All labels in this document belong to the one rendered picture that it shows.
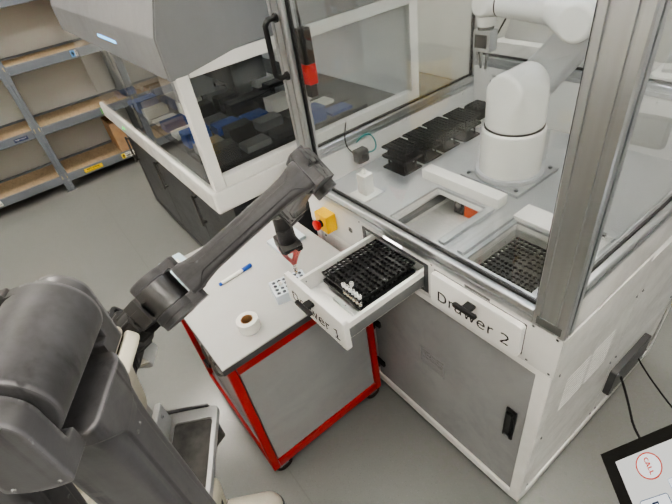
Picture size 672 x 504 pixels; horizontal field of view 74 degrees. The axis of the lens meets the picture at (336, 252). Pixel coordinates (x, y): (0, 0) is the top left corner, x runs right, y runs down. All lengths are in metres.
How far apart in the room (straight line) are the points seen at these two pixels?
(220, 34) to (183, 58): 0.16
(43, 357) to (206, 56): 1.54
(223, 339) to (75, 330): 1.16
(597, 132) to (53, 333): 0.77
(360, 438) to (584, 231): 1.38
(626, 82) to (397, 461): 1.58
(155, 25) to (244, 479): 1.71
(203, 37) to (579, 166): 1.30
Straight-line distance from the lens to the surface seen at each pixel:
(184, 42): 1.73
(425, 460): 1.98
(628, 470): 0.94
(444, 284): 1.25
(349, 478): 1.96
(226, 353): 1.41
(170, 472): 0.41
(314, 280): 1.39
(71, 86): 5.10
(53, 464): 0.30
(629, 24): 0.79
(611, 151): 0.84
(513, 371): 1.34
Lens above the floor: 1.79
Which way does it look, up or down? 39 degrees down
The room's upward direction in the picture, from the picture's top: 10 degrees counter-clockwise
